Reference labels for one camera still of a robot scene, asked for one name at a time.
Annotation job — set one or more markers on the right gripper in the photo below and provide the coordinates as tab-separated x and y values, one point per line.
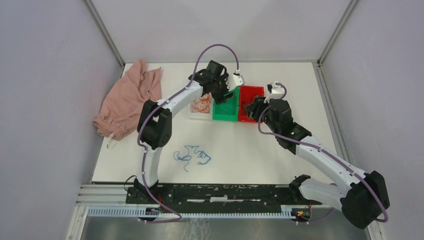
259	105

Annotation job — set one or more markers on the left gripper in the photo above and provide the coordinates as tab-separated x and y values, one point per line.
223	78

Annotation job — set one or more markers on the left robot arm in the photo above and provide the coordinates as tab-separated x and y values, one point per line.
155	124

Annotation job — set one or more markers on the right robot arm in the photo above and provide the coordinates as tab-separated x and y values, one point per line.
362	197

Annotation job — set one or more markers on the red plastic bin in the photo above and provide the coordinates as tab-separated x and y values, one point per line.
247	94

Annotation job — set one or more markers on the green plastic bin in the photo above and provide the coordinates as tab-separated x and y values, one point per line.
227	111

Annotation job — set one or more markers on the clear plastic bin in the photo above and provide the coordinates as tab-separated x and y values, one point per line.
201	108

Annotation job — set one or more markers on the pink cloth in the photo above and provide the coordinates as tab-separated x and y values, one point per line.
121	109

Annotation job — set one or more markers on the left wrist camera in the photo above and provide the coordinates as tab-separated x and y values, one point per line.
235	80

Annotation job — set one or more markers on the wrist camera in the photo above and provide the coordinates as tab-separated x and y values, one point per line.
276	91
235	80

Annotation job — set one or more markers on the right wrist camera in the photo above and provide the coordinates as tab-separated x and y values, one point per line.
276	91

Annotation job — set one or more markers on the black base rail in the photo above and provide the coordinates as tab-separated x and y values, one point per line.
219	198

